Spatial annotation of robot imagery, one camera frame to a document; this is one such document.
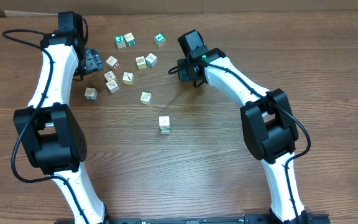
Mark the wooden block red side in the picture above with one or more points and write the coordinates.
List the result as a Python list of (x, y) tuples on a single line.
[(112, 62)]

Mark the wooden pineapple block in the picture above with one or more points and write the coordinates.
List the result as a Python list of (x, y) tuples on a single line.
[(141, 63)]

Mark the wooden elephant block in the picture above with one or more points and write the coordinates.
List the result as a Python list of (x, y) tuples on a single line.
[(164, 122)]

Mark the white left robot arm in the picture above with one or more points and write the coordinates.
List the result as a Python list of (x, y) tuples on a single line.
[(48, 131)]

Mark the wooden block yellow side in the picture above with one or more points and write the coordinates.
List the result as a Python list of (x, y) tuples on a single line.
[(128, 78)]

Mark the green picture block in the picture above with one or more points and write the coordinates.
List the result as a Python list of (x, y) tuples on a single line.
[(120, 41)]

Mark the wooden block red circle drawing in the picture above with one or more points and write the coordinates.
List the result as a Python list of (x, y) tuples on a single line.
[(112, 86)]

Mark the wooden block green number side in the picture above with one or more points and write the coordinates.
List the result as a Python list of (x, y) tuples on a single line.
[(129, 38)]

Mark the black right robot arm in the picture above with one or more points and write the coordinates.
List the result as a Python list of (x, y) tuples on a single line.
[(269, 128)]

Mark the green number four block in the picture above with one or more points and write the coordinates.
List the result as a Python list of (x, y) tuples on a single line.
[(160, 40)]

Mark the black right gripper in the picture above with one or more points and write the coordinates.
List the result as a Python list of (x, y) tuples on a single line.
[(184, 74)]

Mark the wooden block blue side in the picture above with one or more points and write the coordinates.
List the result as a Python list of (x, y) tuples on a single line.
[(151, 60)]

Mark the wooden block far left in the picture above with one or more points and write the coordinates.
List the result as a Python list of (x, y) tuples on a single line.
[(91, 93)]

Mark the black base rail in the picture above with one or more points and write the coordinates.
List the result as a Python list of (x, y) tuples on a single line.
[(307, 218)]

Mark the wooden turtle block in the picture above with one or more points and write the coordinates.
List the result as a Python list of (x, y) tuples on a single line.
[(146, 98)]

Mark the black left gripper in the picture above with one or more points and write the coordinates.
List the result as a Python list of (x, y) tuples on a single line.
[(94, 61)]

